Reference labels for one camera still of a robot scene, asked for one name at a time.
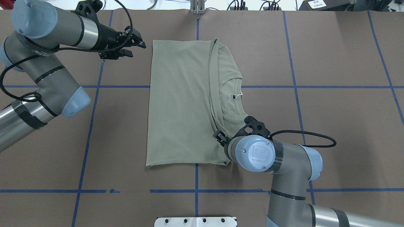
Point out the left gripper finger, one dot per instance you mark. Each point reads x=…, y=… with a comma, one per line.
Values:
x=131, y=37
x=115, y=54

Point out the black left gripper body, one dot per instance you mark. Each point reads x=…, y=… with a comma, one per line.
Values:
x=108, y=35

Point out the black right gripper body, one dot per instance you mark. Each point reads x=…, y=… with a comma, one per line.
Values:
x=220, y=136

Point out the olive green long-sleeve shirt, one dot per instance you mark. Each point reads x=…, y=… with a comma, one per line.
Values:
x=195, y=90

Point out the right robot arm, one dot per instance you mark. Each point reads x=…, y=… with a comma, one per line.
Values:
x=292, y=166

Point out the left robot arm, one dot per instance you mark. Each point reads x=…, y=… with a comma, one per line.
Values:
x=42, y=30

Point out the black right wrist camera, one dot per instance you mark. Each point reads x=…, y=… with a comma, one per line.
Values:
x=253, y=127

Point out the aluminium frame post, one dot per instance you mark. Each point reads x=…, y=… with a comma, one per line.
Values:
x=197, y=7

